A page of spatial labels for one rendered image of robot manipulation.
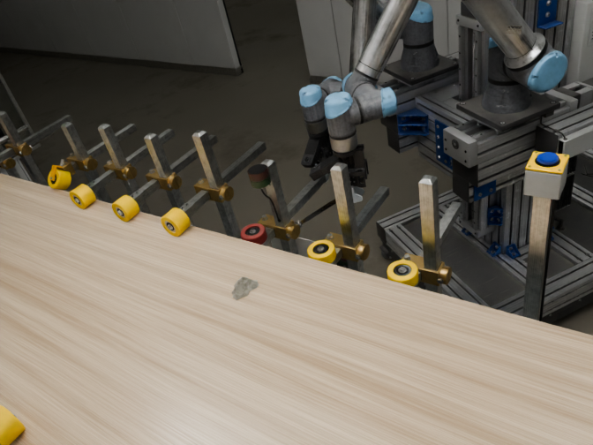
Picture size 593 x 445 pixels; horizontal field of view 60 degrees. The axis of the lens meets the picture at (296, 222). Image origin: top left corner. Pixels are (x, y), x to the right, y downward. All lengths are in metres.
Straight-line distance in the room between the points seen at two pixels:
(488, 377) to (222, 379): 0.58
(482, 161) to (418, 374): 0.84
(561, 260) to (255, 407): 1.65
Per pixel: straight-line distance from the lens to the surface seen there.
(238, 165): 1.87
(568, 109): 1.94
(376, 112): 1.42
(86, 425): 1.32
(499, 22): 1.49
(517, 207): 2.32
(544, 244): 1.29
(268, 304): 1.36
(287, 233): 1.65
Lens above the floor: 1.84
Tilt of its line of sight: 36 degrees down
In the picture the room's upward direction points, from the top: 14 degrees counter-clockwise
